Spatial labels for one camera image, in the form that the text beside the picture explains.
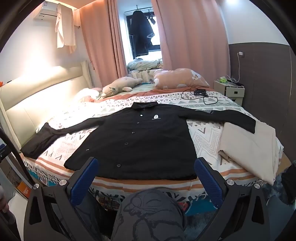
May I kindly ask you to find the pink curtain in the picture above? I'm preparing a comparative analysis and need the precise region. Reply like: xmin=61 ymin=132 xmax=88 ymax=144
xmin=79 ymin=0 xmax=127 ymax=88
xmin=151 ymin=0 xmax=230 ymax=86

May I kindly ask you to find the white hanging garment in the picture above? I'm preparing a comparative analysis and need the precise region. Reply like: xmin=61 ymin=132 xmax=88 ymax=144
xmin=55 ymin=3 xmax=77 ymax=54

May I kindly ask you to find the white air conditioner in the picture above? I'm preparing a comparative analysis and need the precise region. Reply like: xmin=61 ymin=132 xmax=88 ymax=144
xmin=33 ymin=0 xmax=80 ymax=21

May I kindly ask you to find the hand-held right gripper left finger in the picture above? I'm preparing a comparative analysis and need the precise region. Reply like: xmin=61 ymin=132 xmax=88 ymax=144
xmin=23 ymin=157 xmax=100 ymax=241

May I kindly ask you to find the black button shirt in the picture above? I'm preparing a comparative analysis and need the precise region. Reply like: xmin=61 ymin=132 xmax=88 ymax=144
xmin=20 ymin=102 xmax=257 ymax=181

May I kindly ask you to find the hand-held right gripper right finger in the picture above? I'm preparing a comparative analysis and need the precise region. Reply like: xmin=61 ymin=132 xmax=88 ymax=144
xmin=194 ymin=157 xmax=271 ymax=241

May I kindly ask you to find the beige plush toy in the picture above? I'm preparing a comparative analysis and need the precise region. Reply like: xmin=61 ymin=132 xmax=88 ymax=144
xmin=101 ymin=77 xmax=143 ymax=98

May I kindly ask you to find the cream padded headboard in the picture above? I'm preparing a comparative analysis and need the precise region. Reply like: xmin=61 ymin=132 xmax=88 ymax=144
xmin=0 ymin=61 xmax=93 ymax=149

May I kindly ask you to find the white charger cable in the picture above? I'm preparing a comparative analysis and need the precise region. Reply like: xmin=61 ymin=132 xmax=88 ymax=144
xmin=228 ymin=53 xmax=243 ymax=84

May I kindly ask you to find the crumpled light bedding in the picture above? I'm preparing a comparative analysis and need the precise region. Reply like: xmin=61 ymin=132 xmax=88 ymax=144
xmin=127 ymin=58 xmax=163 ymax=71

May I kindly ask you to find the cream nightstand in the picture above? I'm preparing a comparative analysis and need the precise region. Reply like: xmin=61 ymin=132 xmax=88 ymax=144
xmin=213 ymin=80 xmax=245 ymax=106

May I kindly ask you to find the patterned bed blanket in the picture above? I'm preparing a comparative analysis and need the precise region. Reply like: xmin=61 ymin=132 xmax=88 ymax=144
xmin=22 ymin=89 xmax=285 ymax=209

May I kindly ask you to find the person's leg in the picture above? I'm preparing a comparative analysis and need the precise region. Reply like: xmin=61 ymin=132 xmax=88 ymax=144
xmin=111 ymin=188 xmax=185 ymax=241

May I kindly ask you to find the beige folded cloth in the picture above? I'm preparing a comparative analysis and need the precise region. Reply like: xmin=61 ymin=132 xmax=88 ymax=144
xmin=217 ymin=120 xmax=284 ymax=186

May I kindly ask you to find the white pillow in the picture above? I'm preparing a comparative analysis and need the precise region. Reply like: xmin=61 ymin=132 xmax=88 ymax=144
xmin=76 ymin=88 xmax=102 ymax=102

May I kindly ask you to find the peach printed pillow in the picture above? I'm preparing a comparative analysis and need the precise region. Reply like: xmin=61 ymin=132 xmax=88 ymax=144
xmin=153 ymin=68 xmax=210 ymax=90

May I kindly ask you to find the black hanging coat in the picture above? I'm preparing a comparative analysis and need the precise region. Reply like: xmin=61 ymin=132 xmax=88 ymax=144
xmin=128 ymin=10 xmax=155 ymax=57

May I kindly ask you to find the black charger with cable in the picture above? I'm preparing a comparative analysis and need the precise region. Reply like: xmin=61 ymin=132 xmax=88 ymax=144
xmin=181 ymin=87 xmax=218 ymax=105

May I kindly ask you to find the person's left hand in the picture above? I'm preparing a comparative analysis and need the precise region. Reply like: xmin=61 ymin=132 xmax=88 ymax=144
xmin=0 ymin=185 xmax=10 ymax=214

